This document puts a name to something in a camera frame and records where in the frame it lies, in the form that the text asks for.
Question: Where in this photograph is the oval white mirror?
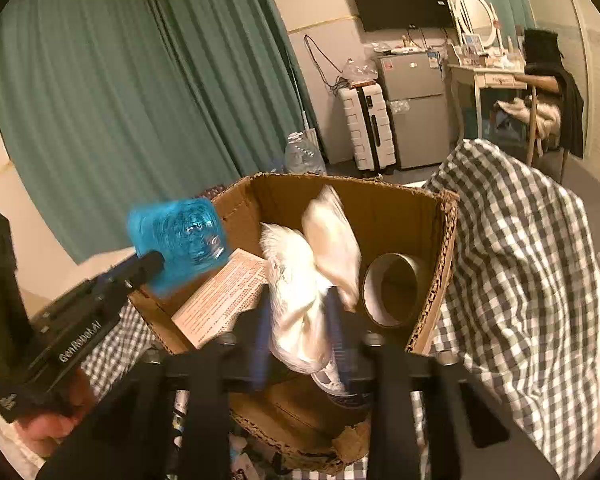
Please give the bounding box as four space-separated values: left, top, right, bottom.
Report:
454 0 498 49

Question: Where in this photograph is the blue translucent plastic box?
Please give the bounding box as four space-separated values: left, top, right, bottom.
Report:
126 197 230 297

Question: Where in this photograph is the brown cardboard box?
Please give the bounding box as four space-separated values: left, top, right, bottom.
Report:
128 171 461 476

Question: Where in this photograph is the white tissue bag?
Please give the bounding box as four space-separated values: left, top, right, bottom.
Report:
260 185 361 375

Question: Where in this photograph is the green checkered bed cloth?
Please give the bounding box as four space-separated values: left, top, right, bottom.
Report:
81 140 598 479

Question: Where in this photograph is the clear water bottle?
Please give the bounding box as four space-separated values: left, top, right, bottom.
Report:
285 132 326 174

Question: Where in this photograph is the green curtain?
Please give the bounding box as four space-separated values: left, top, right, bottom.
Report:
0 0 315 262

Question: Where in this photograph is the printed paper leaflet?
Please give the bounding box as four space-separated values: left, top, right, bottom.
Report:
172 249 268 349

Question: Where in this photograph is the white tape roll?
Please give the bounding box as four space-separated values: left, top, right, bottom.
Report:
363 252 430 328

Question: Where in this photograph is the white suitcase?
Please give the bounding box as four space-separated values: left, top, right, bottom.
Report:
338 84 396 172

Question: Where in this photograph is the person's left hand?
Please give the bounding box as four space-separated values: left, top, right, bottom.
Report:
14 368 96 458

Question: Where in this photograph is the wooden chair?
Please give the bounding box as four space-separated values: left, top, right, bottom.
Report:
491 73 562 167

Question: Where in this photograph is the white dressing table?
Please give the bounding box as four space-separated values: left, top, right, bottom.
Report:
448 63 528 141

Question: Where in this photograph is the silver mini fridge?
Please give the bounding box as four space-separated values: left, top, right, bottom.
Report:
377 51 451 169

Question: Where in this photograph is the black wall television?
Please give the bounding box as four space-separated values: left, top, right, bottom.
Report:
354 0 454 32

